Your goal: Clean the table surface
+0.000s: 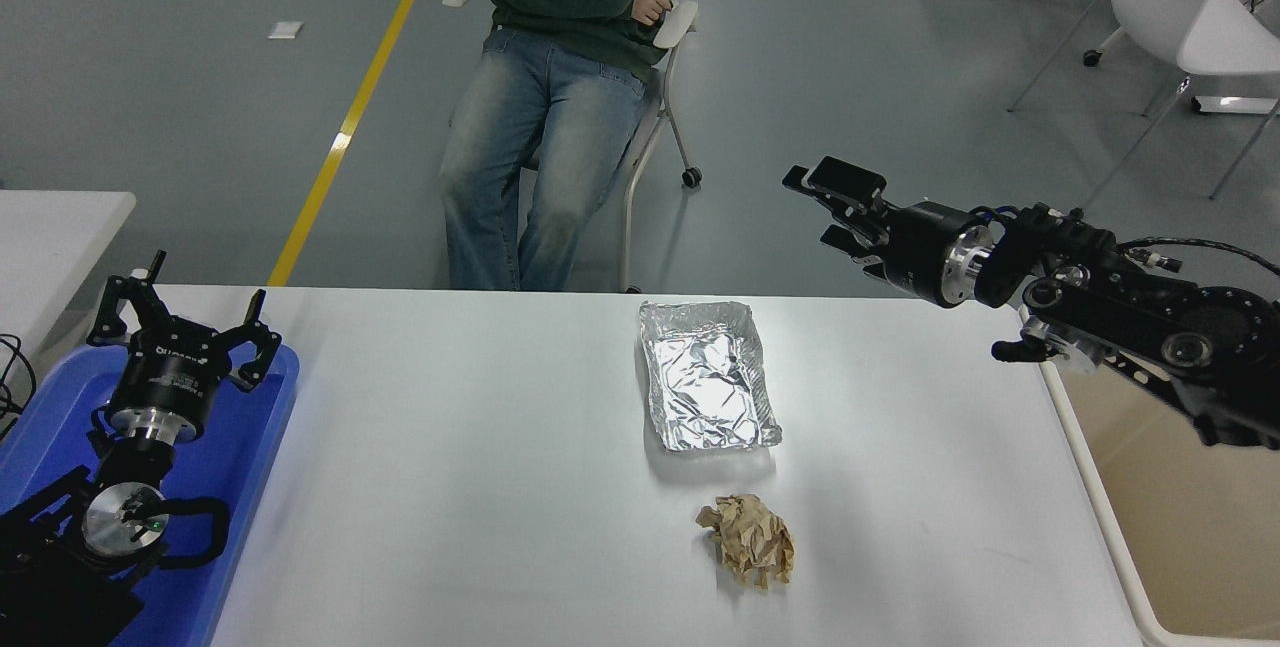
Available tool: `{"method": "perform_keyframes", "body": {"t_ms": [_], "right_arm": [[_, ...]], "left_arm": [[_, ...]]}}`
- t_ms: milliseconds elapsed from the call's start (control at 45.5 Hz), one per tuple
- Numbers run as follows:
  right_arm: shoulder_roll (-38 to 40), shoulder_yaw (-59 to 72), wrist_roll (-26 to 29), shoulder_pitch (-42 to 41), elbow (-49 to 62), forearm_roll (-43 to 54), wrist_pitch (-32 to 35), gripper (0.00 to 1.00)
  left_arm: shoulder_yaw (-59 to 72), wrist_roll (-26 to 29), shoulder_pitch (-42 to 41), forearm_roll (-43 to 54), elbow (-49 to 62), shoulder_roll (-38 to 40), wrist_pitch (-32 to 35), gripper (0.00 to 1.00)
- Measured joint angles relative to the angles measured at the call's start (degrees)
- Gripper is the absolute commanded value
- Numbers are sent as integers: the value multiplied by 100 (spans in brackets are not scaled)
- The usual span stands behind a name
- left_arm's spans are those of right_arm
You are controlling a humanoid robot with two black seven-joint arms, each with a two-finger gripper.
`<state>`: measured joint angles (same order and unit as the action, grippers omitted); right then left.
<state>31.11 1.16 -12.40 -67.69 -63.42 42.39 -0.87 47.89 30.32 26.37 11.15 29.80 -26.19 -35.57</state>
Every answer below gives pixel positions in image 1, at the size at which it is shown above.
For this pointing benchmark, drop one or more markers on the person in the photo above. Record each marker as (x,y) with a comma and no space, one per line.
(550,127)

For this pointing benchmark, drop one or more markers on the white table foot bar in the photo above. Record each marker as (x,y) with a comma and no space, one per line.
(1235,106)

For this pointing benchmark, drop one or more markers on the blue plastic tray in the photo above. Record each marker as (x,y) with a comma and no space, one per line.
(250,447)

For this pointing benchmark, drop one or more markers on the white side table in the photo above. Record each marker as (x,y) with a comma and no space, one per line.
(50,247)

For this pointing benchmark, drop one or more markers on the grey chair with casters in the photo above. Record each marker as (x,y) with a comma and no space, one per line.
(675,25)

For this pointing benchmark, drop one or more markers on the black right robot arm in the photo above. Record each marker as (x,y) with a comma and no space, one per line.
(1150,317)

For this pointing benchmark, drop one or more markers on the silver foil tray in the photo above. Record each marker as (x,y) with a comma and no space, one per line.
(710,377)

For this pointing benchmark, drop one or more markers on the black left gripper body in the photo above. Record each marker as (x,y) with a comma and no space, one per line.
(170,382)

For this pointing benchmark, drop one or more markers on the crumpled tan paper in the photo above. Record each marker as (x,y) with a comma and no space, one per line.
(750,542)

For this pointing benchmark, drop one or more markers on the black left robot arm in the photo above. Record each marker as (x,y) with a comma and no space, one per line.
(60,587)

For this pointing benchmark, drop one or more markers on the white floor label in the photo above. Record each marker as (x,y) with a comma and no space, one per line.
(286,29)

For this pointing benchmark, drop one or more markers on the large pale plastic bin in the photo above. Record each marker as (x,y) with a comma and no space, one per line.
(1180,527)

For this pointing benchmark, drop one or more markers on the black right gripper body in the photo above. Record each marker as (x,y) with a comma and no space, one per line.
(920,252)

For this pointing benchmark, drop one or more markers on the person's right hand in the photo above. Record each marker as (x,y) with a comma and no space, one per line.
(652,5)

